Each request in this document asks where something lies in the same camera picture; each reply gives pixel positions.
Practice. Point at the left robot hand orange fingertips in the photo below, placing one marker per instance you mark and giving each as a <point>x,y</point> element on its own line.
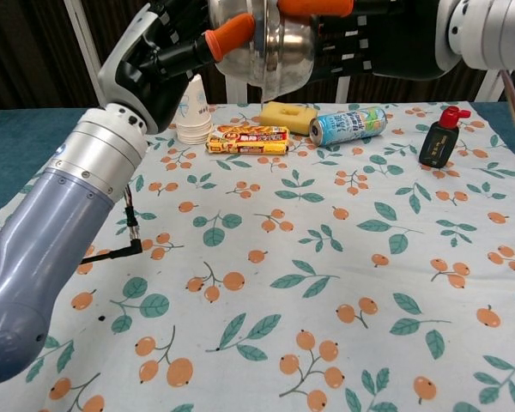
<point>141,81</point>

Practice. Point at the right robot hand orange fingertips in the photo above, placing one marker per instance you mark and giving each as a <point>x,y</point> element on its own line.
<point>395,38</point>

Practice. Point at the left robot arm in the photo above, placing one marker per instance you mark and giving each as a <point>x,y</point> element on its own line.
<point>56,240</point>

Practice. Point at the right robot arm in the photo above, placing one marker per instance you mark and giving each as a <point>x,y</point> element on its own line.
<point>493,34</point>

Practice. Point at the white paper cup stack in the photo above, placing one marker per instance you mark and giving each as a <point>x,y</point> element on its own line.
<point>195,116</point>

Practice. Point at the blue drink can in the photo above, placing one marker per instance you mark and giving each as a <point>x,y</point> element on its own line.
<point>347,126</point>

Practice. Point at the black ink bottle red cap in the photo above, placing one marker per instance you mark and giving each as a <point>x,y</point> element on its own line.
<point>438,143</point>

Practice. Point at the yellow red snack box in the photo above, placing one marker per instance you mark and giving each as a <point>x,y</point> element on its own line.
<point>249,139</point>

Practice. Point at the yellow sponge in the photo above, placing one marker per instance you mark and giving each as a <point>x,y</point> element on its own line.
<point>279,116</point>

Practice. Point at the floral fruit print tablecloth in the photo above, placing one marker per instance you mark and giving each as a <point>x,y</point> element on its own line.
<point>283,279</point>

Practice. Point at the white partition frame post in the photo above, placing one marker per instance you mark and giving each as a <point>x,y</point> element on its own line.
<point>228,94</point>
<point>79,30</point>
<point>342,92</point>
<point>489,88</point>
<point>240,95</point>

